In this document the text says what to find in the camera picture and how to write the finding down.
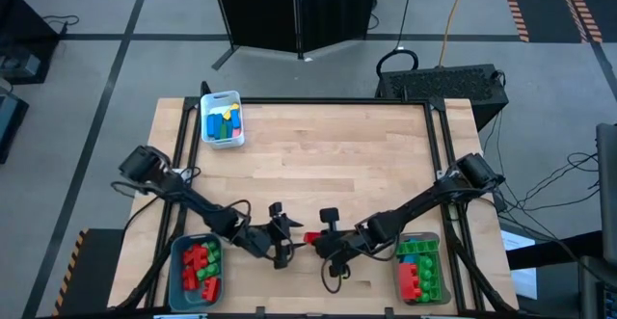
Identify black mat with orange stripes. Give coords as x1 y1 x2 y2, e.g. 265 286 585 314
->
497 0 592 44
563 0 617 44

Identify grey equipment box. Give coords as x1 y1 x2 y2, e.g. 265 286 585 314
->
0 51 42 79

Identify black floor bar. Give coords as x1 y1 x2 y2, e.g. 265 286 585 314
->
505 229 604 270

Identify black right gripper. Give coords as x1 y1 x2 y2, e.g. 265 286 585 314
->
312 207 370 277

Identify white plastic bin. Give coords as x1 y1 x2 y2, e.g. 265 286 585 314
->
200 90 246 150

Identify black right camera cable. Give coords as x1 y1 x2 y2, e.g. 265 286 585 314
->
319 249 387 295

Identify black perforated computer case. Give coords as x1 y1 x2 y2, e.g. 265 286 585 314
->
374 63 510 131

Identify black cable by cabinet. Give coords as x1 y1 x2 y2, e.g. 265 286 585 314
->
40 13 81 36

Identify white paper sheet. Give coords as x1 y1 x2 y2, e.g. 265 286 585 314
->
499 229 539 301

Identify black cabinet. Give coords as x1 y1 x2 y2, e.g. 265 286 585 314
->
0 0 62 87

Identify dark monitor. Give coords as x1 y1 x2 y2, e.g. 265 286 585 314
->
595 121 617 267

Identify black metal table frame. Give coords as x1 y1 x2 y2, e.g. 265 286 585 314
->
113 80 520 319

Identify grey transparent plastic bin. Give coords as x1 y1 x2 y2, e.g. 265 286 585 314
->
392 231 453 306

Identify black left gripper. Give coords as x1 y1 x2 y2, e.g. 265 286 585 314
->
245 201 308 270

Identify teal plastic bin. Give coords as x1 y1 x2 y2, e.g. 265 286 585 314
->
168 233 226 313

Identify black mat with yellow stripes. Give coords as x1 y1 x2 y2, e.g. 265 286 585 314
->
51 226 126 318

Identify yellow cable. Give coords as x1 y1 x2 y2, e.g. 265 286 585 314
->
437 0 471 67

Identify dark equipment case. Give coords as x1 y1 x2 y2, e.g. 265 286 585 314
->
0 90 29 164

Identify black curtain partition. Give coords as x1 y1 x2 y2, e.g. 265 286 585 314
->
209 0 382 72

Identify black looped cable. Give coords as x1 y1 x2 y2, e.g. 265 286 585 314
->
374 0 419 80

